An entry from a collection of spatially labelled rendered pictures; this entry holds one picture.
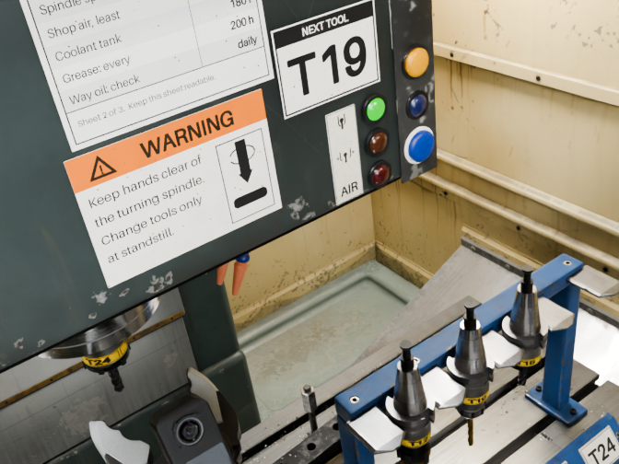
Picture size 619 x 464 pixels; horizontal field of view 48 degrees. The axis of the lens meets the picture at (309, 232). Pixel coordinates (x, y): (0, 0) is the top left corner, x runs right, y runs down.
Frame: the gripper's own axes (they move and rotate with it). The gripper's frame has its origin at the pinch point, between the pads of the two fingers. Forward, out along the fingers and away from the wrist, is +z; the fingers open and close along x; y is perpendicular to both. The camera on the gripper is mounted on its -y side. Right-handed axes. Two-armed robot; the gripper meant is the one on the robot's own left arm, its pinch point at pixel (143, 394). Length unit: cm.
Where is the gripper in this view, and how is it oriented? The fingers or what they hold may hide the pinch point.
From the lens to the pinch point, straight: 72.2
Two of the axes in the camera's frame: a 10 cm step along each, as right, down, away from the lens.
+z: -5.8, -4.1, 7.1
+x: 8.1, -4.0, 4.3
